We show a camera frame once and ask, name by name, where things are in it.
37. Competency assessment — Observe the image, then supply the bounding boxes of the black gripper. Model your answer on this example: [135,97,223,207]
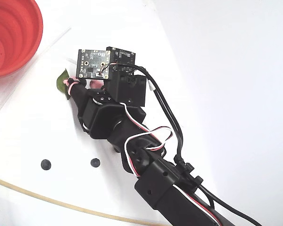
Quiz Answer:
[63,76,146,140]

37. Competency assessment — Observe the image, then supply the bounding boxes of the red collapsible silicone cup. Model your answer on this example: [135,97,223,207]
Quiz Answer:
[0,0,44,78]

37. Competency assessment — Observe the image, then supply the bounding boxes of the large dark green leaf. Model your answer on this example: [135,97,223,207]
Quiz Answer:
[56,68,71,101]

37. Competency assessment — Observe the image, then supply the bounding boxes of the thin wooden stick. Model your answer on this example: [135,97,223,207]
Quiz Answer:
[0,174,170,226]

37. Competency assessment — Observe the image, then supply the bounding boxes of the white backdrop board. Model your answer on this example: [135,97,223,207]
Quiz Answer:
[153,0,283,226]

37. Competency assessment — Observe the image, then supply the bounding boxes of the greenish wrist camera module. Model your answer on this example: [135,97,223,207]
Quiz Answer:
[75,48,110,80]

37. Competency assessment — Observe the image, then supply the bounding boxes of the thin multicolour board wires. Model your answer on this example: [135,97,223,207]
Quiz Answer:
[98,62,118,77]

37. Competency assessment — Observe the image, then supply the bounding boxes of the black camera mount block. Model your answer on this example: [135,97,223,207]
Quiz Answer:
[103,70,148,108]

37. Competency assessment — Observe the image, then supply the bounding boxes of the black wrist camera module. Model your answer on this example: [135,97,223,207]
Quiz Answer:
[106,46,136,73]

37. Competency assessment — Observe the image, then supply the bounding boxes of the plain black camera cable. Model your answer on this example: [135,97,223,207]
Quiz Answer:
[107,65,264,226]

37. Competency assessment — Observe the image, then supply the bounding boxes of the black cable with white tag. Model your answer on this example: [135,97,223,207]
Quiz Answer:
[148,81,217,212]

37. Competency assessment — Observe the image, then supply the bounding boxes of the white red black servo wire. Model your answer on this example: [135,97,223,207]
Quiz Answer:
[121,103,224,226]

